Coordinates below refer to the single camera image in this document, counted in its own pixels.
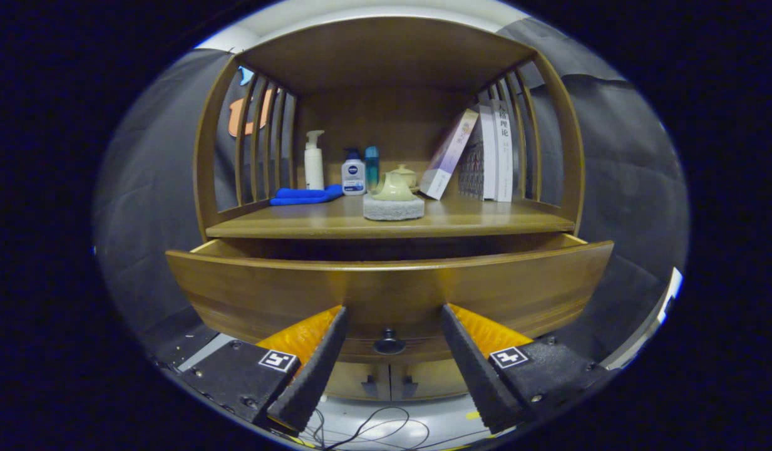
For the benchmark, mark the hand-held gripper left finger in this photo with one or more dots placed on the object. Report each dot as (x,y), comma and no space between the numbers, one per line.
(313,376)

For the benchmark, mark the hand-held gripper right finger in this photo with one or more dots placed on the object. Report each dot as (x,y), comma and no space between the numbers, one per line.
(479,376)

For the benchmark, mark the wooden drawer with dark knob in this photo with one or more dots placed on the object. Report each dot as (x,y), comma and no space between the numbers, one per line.
(392,294)

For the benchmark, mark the beige scrub brush white pad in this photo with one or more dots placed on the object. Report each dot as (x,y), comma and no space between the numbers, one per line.
(393,203)

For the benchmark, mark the wooden countertop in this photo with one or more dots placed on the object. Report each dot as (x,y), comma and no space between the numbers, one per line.
(473,219)

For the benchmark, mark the wooden cabinet with slatted shelf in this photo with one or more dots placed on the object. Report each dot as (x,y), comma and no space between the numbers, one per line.
(386,56)

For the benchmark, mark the blue folded cloth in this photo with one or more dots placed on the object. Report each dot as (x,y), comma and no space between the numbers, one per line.
(304,195)

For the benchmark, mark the white lotion bottle blue cap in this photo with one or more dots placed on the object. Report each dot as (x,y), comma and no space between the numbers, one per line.
(353,176)

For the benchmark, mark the white appliance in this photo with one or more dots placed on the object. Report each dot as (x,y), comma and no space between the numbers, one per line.
(667,294)

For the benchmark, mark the white pump bottle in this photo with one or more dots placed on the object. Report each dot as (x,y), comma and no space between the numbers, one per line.
(313,166)

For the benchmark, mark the beige lidded teacup with saucer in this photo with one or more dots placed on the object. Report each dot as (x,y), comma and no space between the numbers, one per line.
(407,174)

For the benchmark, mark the small teal bottle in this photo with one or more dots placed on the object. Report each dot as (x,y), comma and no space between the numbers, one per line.
(372,164)

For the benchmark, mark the purple and white book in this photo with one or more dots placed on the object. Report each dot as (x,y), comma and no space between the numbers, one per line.
(447,156)

